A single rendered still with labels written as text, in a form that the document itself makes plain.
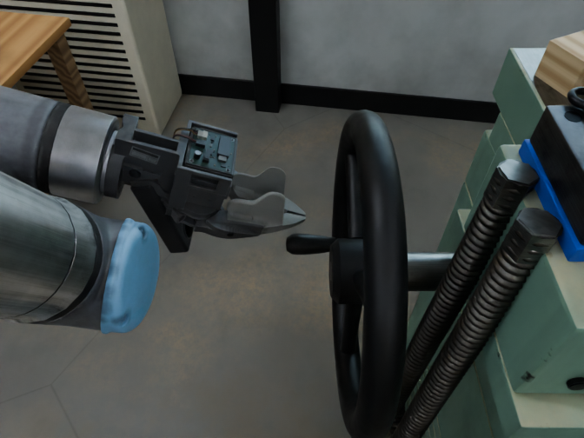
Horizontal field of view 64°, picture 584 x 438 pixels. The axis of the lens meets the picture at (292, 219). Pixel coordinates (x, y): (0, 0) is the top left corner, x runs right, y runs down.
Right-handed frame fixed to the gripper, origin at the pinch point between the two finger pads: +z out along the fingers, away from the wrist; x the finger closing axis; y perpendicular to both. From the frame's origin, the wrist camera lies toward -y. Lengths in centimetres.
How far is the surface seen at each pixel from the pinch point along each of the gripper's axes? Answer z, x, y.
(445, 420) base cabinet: 33.3, -12.0, -23.1
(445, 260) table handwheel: 10.6, -10.5, 11.2
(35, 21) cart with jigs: -60, 91, -46
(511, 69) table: 17.8, 10.5, 20.2
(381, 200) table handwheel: -1.0, -14.4, 19.9
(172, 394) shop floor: -2, 7, -81
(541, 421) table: 10.9, -25.5, 15.8
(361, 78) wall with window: 45, 123, -50
